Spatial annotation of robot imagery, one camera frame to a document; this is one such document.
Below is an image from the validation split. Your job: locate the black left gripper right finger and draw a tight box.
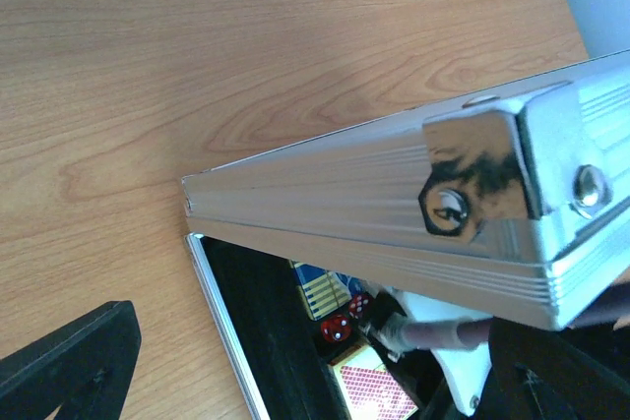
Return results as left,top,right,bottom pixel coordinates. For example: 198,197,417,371
489,319,629,419

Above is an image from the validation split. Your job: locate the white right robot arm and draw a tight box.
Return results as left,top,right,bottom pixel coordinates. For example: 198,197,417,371
359,286,491,418

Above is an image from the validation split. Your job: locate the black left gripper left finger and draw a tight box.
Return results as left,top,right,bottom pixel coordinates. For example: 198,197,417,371
1,301,142,419

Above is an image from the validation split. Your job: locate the red playing card deck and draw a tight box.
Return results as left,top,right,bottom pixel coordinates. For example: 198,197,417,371
329,344,418,420

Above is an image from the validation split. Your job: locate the blue texas holdem card deck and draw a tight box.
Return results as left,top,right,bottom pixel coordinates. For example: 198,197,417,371
289,260,364,321

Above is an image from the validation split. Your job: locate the aluminium poker case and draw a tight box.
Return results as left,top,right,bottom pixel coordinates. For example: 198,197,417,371
182,51,629,419

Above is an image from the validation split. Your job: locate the red die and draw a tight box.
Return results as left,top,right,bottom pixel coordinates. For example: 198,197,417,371
347,292,373,320
320,315,351,343

